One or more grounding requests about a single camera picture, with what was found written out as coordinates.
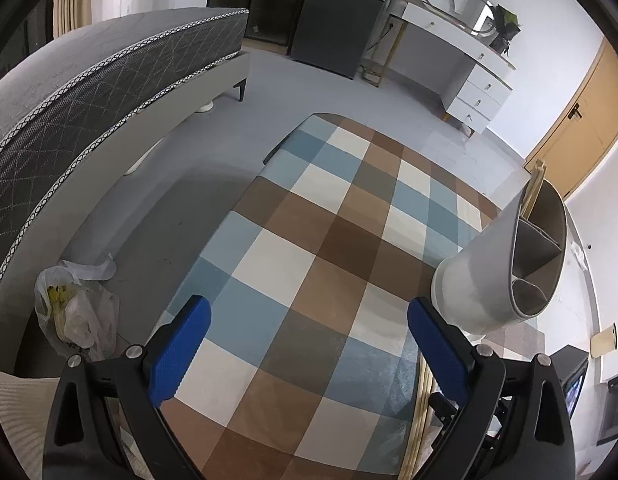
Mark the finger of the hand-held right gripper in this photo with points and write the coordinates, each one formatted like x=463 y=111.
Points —
x=443 y=406

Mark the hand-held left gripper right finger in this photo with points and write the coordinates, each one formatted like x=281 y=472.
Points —
x=439 y=355

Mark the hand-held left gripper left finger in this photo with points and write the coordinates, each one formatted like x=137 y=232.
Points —
x=179 y=350

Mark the bundle of wooden chopsticks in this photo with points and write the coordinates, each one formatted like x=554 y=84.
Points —
x=416 y=440

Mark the white utensil holder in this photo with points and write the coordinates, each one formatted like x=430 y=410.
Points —
x=479 y=270

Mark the wooden chopstick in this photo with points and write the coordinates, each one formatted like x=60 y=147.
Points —
x=530 y=185
x=539 y=176

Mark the clear plastic bag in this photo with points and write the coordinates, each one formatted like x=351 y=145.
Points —
x=79 y=310

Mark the dark floor object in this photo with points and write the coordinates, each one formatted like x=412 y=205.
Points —
x=571 y=375

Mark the checked tablecloth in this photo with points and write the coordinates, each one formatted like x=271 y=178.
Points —
x=314 y=260

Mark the beige trash bin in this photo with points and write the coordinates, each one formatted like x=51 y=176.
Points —
x=603 y=342

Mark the white slippers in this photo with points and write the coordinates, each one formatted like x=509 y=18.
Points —
x=578 y=257

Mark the white knit cloth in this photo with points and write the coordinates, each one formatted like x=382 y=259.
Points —
x=19 y=410

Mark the tan wooden door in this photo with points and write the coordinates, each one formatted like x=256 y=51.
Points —
x=589 y=135

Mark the white vanity desk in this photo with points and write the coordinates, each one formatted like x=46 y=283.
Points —
x=479 y=90

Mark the grey quilted mattress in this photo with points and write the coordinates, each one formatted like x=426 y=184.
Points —
x=89 y=85

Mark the grey refrigerator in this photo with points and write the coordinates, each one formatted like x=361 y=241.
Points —
x=339 y=20

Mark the oval vanity mirror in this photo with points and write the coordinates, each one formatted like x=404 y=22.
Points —
x=464 y=5

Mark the dark glass cabinet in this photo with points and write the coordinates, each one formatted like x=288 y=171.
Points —
x=259 y=0

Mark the beige curtain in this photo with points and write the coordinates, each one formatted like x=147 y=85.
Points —
x=69 y=5

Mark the grey bed frame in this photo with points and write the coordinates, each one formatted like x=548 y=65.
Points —
x=199 y=92

